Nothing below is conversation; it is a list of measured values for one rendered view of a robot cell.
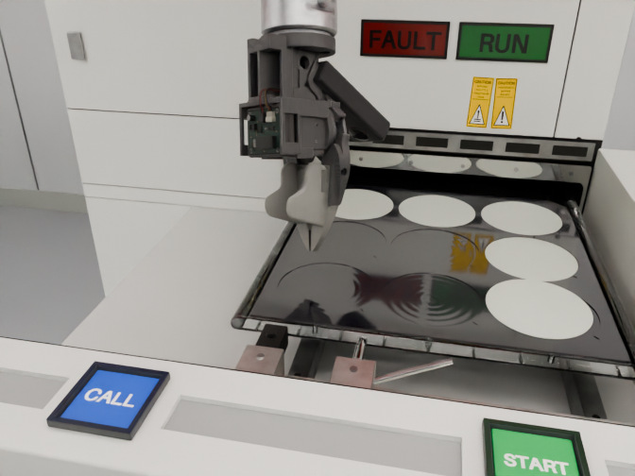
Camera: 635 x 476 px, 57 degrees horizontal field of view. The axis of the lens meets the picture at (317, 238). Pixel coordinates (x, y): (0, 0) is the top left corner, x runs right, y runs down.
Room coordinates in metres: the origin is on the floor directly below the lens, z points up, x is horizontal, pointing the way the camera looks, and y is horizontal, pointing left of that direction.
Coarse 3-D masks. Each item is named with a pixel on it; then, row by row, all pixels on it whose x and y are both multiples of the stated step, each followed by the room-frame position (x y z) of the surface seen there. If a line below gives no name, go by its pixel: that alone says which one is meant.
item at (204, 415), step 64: (0, 384) 0.30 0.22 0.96; (64, 384) 0.30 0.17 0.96; (192, 384) 0.30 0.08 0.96; (256, 384) 0.30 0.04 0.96; (320, 384) 0.30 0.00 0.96; (0, 448) 0.24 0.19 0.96; (64, 448) 0.24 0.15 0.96; (128, 448) 0.24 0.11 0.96; (192, 448) 0.24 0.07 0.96; (256, 448) 0.24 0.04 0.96; (320, 448) 0.25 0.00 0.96; (384, 448) 0.25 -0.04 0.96; (448, 448) 0.25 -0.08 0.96
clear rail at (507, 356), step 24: (312, 336) 0.43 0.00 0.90; (336, 336) 0.43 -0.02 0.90; (360, 336) 0.43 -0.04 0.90; (384, 336) 0.42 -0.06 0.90; (408, 336) 0.42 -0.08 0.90; (480, 360) 0.40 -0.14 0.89; (504, 360) 0.40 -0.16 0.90; (528, 360) 0.39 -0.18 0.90; (552, 360) 0.39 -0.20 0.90; (576, 360) 0.39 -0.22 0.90; (600, 360) 0.39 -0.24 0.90
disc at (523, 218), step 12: (492, 204) 0.72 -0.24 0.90; (504, 204) 0.72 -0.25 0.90; (516, 204) 0.72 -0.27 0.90; (528, 204) 0.72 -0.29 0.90; (492, 216) 0.68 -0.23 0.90; (504, 216) 0.68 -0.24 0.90; (516, 216) 0.68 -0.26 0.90; (528, 216) 0.68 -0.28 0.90; (540, 216) 0.68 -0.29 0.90; (552, 216) 0.68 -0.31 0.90; (504, 228) 0.65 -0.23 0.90; (516, 228) 0.65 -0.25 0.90; (528, 228) 0.65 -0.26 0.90; (540, 228) 0.65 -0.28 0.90; (552, 228) 0.65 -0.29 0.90
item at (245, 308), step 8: (288, 224) 0.65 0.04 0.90; (296, 224) 0.66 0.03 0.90; (288, 232) 0.63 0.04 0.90; (280, 240) 0.61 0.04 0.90; (288, 240) 0.62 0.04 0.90; (272, 248) 0.59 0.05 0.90; (280, 248) 0.59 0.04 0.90; (272, 256) 0.57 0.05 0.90; (280, 256) 0.58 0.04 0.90; (264, 264) 0.55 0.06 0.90; (272, 264) 0.56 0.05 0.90; (264, 272) 0.54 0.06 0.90; (256, 280) 0.52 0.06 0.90; (264, 280) 0.52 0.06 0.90; (256, 288) 0.51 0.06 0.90; (248, 296) 0.49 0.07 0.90; (256, 296) 0.50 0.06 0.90; (240, 304) 0.48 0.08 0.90; (248, 304) 0.48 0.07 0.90; (240, 312) 0.46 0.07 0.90; (248, 312) 0.47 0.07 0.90; (232, 320) 0.45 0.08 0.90
